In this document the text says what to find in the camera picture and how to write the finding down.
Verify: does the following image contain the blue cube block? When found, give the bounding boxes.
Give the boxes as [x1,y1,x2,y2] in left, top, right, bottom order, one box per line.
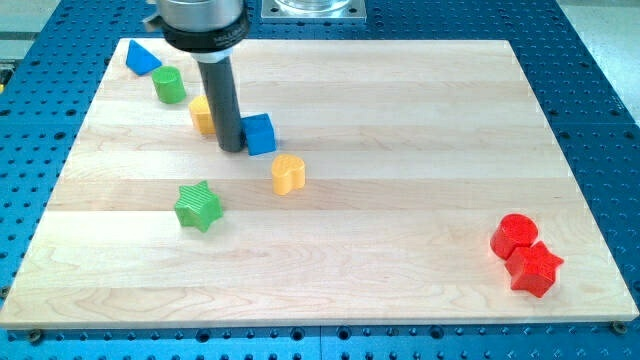
[241,113,276,156]

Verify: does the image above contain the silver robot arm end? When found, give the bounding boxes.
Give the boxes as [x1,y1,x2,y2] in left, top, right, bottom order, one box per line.
[143,0,250,64]

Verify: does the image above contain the yellow heart block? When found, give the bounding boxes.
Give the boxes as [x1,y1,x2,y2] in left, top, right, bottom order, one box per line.
[271,154,306,195]

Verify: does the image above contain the light wooden board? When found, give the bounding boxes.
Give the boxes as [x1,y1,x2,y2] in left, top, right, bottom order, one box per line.
[1,40,638,329]

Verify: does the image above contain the green star block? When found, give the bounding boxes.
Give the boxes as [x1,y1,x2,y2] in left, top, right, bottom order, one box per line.
[174,181,223,233]

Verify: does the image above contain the yellow block behind rod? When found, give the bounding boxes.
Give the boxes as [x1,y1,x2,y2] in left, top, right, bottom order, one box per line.
[188,95,216,135]

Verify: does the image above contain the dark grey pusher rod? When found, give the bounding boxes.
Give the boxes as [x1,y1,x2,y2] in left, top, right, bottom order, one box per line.
[198,57,245,153]

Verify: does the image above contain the green cylinder block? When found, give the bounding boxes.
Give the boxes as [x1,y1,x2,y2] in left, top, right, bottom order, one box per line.
[151,66,186,104]

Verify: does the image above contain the red cylinder block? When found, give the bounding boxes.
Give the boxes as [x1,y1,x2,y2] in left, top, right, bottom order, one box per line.
[490,213,538,260]

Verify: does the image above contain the blue triangular prism block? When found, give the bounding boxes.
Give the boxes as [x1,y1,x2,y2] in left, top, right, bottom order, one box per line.
[125,40,162,76]

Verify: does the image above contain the red star block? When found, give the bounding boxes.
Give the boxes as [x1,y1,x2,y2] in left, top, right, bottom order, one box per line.
[505,241,564,298]

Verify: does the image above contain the left board clamp screw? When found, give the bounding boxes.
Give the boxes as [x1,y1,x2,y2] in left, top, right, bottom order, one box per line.
[26,329,43,344]

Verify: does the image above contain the board clamp screw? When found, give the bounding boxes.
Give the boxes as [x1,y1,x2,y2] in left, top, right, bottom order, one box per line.
[610,321,627,335]
[26,329,43,344]

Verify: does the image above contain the right board clamp screw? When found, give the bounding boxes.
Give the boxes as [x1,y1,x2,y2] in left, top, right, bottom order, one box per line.
[610,321,627,335]

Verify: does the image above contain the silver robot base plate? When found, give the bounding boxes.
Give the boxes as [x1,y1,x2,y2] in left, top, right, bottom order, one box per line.
[261,0,367,22]

